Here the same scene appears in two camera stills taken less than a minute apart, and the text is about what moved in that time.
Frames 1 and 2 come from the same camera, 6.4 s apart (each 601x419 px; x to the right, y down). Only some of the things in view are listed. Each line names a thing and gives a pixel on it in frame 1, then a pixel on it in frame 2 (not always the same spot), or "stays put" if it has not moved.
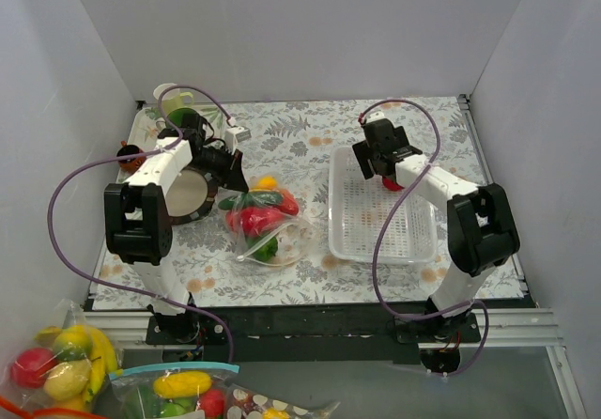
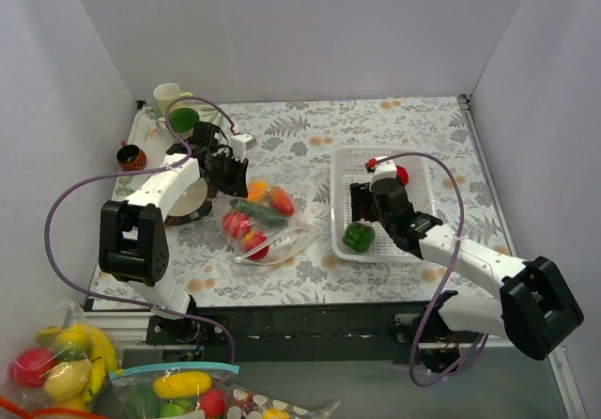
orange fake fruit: [266, 182] → [255, 190]
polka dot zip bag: [266, 225] stays put
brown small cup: [131, 164] stays put
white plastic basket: [362, 211] stays put
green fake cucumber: [251, 199] → [259, 212]
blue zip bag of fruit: [171, 390] stays put
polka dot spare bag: [243, 403] stays put
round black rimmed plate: [192, 195] stays put
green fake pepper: [267, 251] → [359, 236]
